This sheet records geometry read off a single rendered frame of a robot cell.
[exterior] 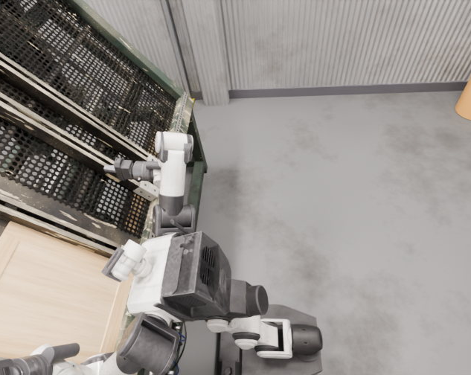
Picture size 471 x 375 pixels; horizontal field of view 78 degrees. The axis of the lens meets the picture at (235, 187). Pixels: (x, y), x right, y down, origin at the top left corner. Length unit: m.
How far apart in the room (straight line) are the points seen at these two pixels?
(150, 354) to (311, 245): 1.80
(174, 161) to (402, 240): 2.10
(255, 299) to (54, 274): 0.81
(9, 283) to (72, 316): 0.26
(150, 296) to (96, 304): 0.53
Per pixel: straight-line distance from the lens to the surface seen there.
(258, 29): 3.45
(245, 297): 1.22
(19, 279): 1.38
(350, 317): 2.37
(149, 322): 0.99
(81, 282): 1.46
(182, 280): 0.92
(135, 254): 0.96
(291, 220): 2.61
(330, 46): 3.59
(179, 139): 1.10
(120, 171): 1.37
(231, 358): 2.07
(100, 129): 1.72
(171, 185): 1.07
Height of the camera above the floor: 2.23
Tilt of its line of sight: 52 degrees down
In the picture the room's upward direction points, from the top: 9 degrees counter-clockwise
